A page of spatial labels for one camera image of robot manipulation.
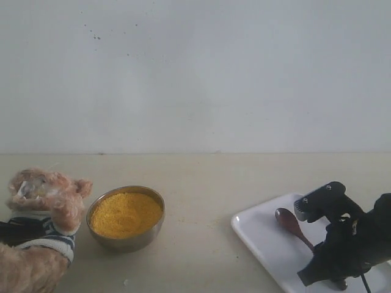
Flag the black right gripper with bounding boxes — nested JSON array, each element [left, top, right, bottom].
[[297, 210, 390, 287]]

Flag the teddy bear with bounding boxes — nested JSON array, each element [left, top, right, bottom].
[[1, 168, 93, 292]]

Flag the dark wooden spoon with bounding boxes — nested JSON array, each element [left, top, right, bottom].
[[274, 208, 315, 253]]

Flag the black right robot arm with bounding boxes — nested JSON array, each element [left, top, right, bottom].
[[298, 193, 390, 286]]

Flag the white rectangular plastic tray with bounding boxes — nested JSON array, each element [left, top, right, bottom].
[[232, 194, 390, 293]]

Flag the yellow millet grains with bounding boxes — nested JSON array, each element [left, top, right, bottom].
[[90, 193, 163, 239]]

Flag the steel bowl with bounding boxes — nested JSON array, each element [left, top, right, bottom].
[[86, 186, 165, 253]]

